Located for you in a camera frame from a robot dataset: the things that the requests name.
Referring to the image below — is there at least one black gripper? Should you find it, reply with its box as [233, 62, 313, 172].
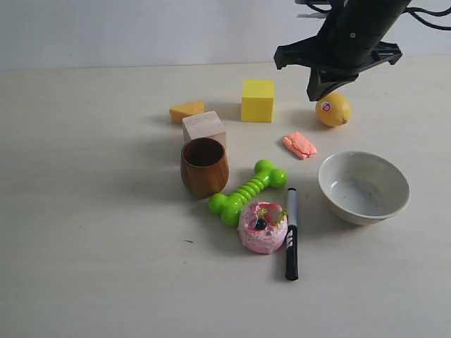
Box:
[274, 36, 402, 101]

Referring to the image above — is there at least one pink toy meat piece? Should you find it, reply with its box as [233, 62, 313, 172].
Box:
[283, 131, 317, 160]

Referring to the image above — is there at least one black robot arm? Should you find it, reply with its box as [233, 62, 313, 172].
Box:
[273, 0, 409, 101]

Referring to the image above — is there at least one yellow lemon with sticker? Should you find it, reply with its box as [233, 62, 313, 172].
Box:
[315, 92, 352, 127]

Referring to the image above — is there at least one yellow cube block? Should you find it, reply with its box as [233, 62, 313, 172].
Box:
[241, 79, 276, 123]

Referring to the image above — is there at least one white ceramic bowl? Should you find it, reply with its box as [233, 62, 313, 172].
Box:
[317, 150, 411, 225]

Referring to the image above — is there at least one light wooden cube block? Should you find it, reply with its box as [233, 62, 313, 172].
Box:
[182, 111, 227, 149]

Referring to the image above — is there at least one brown wooden cup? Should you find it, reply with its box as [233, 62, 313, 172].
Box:
[180, 137, 229, 199]

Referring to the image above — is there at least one orange cheese wedge toy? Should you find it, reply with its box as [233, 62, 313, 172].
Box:
[169, 100, 204, 123]

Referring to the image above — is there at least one pink frosted donut toy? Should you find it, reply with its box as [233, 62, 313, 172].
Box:
[237, 201, 288, 254]

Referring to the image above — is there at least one green bone chew toy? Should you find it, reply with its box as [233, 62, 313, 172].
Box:
[208, 159, 288, 227]

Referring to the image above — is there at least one black white marker pen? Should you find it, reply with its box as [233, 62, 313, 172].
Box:
[285, 187, 299, 281]

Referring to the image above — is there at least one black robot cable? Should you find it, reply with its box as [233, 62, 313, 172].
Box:
[401, 0, 451, 31]

